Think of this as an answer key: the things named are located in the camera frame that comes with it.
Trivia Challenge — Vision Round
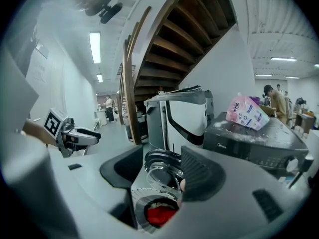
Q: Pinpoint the black head camera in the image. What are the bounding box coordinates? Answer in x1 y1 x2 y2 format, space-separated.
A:
98 2 123 24

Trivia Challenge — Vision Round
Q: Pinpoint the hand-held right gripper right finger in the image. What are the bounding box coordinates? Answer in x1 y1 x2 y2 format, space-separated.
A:
154 145 312 239

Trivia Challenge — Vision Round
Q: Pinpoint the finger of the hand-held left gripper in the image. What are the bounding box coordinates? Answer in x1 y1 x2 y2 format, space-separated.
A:
72 134 99 147
75 126 102 139

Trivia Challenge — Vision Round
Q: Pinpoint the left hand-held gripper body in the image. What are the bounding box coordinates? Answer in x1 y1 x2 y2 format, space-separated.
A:
43 108 88 158

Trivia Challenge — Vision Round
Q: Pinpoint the wooden staircase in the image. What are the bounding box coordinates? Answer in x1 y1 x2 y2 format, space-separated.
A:
117 0 237 146

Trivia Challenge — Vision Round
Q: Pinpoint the person's left forearm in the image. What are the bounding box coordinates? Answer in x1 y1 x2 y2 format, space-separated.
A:
22 119 57 147

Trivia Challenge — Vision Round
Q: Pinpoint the red garment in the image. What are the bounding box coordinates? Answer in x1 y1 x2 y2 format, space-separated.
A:
146 205 179 228

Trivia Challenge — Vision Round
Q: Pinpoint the open cardboard box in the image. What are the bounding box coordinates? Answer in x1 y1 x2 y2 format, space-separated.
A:
259 105 276 117

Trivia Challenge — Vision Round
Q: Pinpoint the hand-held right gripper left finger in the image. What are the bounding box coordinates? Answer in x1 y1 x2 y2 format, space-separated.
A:
48 144 145 239

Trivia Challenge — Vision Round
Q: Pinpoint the pink detergent pouch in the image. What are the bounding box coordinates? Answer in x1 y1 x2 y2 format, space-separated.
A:
225 93 270 131

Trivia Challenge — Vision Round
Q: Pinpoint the large white black machine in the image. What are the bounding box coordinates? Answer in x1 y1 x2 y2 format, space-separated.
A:
144 89 208 152

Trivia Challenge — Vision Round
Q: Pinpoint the black washing machine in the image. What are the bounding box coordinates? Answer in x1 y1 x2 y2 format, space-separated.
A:
203 112 310 177

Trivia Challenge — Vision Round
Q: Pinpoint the round washer door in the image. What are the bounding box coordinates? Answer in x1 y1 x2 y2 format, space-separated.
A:
144 149 186 192

